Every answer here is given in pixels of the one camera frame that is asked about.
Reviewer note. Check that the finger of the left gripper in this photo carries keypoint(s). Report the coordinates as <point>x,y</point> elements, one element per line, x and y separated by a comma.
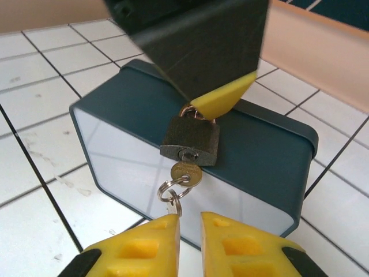
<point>207,52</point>

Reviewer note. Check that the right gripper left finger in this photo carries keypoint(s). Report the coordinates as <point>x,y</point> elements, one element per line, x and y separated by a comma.
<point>129,251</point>

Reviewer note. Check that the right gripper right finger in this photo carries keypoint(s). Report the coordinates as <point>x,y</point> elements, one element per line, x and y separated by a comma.
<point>245,254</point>

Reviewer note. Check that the small dark padlock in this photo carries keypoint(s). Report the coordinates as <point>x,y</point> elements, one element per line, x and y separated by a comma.
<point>190,135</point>

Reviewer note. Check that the teal starry night tin box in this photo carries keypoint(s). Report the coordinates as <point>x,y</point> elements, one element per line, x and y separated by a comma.
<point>129,115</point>

